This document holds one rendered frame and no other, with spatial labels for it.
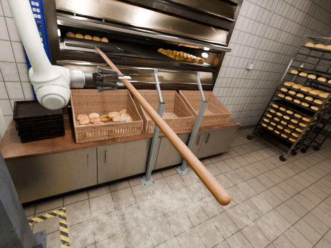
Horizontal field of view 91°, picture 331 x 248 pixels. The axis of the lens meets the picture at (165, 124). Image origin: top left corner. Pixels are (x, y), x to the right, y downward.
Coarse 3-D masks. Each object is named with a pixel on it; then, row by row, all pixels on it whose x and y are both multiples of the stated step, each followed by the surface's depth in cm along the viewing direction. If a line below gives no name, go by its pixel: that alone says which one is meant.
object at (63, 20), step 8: (64, 24) 127; (72, 24) 123; (80, 24) 120; (88, 24) 122; (96, 24) 124; (112, 32) 144; (120, 32) 139; (128, 32) 137; (136, 32) 140; (152, 40) 168; (160, 40) 162; (168, 40) 157; (176, 40) 161; (200, 48) 194; (208, 48) 186; (216, 48) 188
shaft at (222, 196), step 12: (108, 60) 121; (120, 72) 99; (144, 108) 67; (156, 120) 59; (168, 132) 52; (180, 144) 48; (192, 156) 44; (192, 168) 42; (204, 168) 41; (204, 180) 39; (216, 180) 38; (216, 192) 36
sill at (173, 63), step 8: (80, 56) 143; (88, 56) 145; (96, 56) 148; (112, 56) 154; (120, 56) 158; (128, 56) 165; (168, 64) 186; (176, 64) 191; (184, 64) 196; (192, 64) 201; (200, 64) 212
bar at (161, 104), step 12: (60, 60) 108; (156, 72) 142; (168, 72) 149; (180, 72) 155; (192, 72) 161; (156, 84) 141; (204, 108) 163; (156, 132) 149; (192, 132) 179; (156, 144) 157; (192, 144) 185; (180, 168) 208; (144, 180) 182
